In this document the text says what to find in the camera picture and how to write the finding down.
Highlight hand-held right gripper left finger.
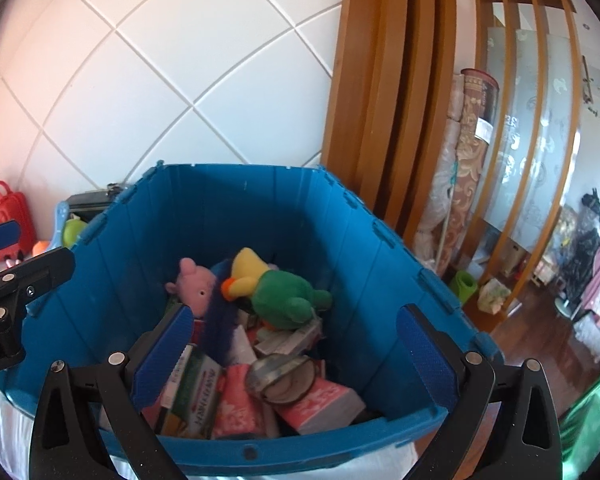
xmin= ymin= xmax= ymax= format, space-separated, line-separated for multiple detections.
xmin=27 ymin=302 xmax=196 ymax=480

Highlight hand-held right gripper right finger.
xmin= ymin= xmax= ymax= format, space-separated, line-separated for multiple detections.
xmin=396 ymin=303 xmax=563 ymax=480

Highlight green white box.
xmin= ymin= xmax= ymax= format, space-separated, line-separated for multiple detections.
xmin=170 ymin=345 xmax=224 ymax=438

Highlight pink pig plush blue body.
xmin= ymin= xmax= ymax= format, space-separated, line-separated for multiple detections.
xmin=165 ymin=258 xmax=261 ymax=363

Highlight floral pink tissue pack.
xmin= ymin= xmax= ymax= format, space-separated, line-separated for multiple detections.
xmin=214 ymin=364 xmax=267 ymax=438

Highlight pink red box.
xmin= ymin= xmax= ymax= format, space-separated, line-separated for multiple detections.
xmin=275 ymin=377 xmax=367 ymax=436

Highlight white printed box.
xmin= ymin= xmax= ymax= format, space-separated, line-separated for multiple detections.
xmin=254 ymin=320 xmax=324 ymax=358

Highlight black tape roll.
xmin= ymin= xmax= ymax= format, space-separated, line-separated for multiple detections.
xmin=262 ymin=355 xmax=319 ymax=406

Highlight green dinosaur plush yellow head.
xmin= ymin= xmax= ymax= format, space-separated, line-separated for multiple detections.
xmin=221 ymin=247 xmax=333 ymax=331

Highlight blue plastic crate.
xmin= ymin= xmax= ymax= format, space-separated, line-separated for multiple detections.
xmin=0 ymin=161 xmax=506 ymax=476

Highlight red bear suitcase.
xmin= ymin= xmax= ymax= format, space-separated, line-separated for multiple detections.
xmin=0 ymin=181 xmax=38 ymax=266

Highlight green plush ball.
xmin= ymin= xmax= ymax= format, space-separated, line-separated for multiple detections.
xmin=62 ymin=217 xmax=89 ymax=249

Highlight blue toy plane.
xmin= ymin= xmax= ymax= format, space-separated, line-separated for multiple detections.
xmin=55 ymin=201 xmax=72 ymax=247

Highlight green plastic object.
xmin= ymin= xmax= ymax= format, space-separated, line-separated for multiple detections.
xmin=450 ymin=270 xmax=479 ymax=306

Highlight black box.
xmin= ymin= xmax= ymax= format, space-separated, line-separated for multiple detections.
xmin=67 ymin=190 xmax=113 ymax=221

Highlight white plastic bag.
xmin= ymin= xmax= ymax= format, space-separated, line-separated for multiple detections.
xmin=477 ymin=277 xmax=512 ymax=316

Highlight pink patterned rolled carpet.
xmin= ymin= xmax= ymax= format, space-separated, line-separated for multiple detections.
xmin=415 ymin=115 xmax=462 ymax=263

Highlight green cloth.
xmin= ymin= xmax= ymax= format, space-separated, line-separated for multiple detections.
xmin=560 ymin=370 xmax=600 ymax=480

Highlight dark hanging clothes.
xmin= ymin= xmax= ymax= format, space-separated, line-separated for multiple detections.
xmin=560 ymin=189 xmax=600 ymax=311

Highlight brown patterned rolled carpet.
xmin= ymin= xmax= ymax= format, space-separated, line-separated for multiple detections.
xmin=450 ymin=67 xmax=501 ymax=272

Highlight wooden slat partition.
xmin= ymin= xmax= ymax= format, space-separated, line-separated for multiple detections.
xmin=472 ymin=0 xmax=584 ymax=281

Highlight wooden wall trim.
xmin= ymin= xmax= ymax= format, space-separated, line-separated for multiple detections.
xmin=322 ymin=0 xmax=457 ymax=241

